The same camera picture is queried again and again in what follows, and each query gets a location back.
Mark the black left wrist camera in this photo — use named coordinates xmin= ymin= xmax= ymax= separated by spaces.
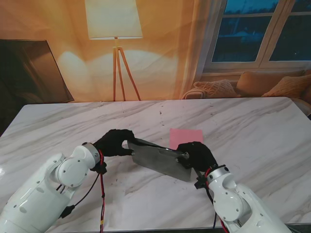
xmin=93 ymin=161 xmax=107 ymax=174

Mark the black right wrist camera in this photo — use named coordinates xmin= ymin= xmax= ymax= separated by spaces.
xmin=194 ymin=177 xmax=208 ymax=190

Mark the beige knit cushion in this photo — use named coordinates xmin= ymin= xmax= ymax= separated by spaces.
xmin=193 ymin=79 xmax=240 ymax=98

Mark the orange knit cushion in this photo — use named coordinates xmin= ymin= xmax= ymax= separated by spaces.
xmin=262 ymin=74 xmax=311 ymax=98

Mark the red black right arm cable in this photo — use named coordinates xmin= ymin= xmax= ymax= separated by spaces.
xmin=205 ymin=186 xmax=228 ymax=233

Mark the white framed night window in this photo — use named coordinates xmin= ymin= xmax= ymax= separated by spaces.
xmin=210 ymin=0 xmax=311 ymax=71

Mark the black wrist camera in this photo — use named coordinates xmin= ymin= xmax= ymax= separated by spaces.
xmin=194 ymin=177 xmax=208 ymax=190
xmin=93 ymin=161 xmax=107 ymax=174

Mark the cream sheer curtain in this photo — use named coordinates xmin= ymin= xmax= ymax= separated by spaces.
xmin=178 ymin=0 xmax=228 ymax=99

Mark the plain orange cushion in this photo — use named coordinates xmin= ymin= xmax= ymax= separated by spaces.
xmin=237 ymin=71 xmax=304 ymax=97

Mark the pink blue-backed paper sheet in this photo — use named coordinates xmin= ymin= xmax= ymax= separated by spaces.
xmin=169 ymin=128 xmax=204 ymax=150

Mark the tripod floor lamp white shade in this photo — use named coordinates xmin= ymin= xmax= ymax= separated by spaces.
xmin=85 ymin=0 xmax=143 ymax=101

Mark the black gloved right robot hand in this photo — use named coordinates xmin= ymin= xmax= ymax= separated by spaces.
xmin=175 ymin=142 xmax=218 ymax=173

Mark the red black left arm cable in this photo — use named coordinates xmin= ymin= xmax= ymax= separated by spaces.
xmin=59 ymin=150 xmax=106 ymax=233

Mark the grey fabric storage pouch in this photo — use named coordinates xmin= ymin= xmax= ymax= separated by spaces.
xmin=127 ymin=137 xmax=195 ymax=182

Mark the red black arm cable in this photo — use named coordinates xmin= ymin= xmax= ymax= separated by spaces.
xmin=205 ymin=186 xmax=228 ymax=233
xmin=59 ymin=150 xmax=106 ymax=233

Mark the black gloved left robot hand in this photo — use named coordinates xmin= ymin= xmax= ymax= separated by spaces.
xmin=93 ymin=129 xmax=136 ymax=158

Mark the beige sofa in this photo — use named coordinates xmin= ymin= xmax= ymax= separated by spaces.
xmin=182 ymin=70 xmax=311 ymax=117

